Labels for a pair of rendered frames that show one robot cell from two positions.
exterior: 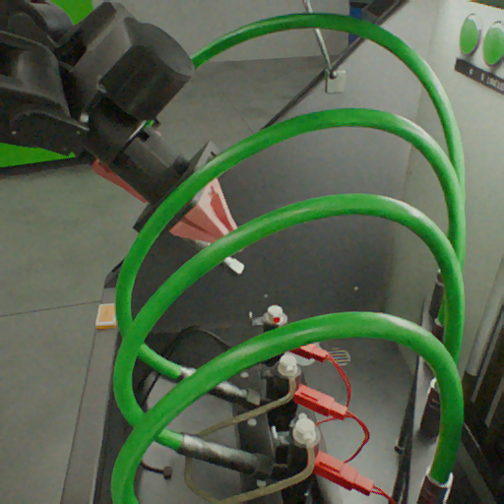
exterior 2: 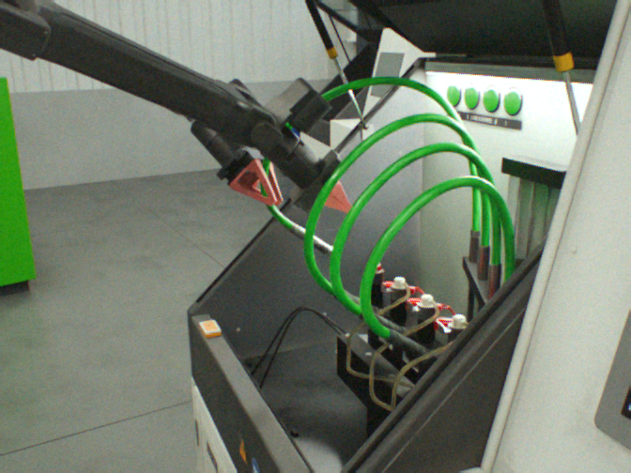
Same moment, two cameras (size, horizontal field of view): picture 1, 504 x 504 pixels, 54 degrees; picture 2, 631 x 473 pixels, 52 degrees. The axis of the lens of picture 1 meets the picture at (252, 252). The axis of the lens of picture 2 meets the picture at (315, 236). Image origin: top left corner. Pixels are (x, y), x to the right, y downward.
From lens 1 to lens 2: 0.62 m
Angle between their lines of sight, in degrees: 21
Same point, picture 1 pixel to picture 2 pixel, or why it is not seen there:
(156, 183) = (311, 170)
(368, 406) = not seen: hidden behind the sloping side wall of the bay
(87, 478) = (261, 405)
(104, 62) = (291, 99)
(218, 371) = (416, 204)
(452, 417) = (510, 236)
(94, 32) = not seen: hidden behind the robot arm
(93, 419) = (241, 380)
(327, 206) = (436, 146)
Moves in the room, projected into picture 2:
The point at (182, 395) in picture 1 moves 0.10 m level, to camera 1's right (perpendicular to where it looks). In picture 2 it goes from (401, 218) to (475, 212)
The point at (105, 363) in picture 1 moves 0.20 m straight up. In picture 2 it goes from (228, 354) to (223, 248)
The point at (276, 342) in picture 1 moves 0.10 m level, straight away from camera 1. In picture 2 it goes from (438, 188) to (410, 172)
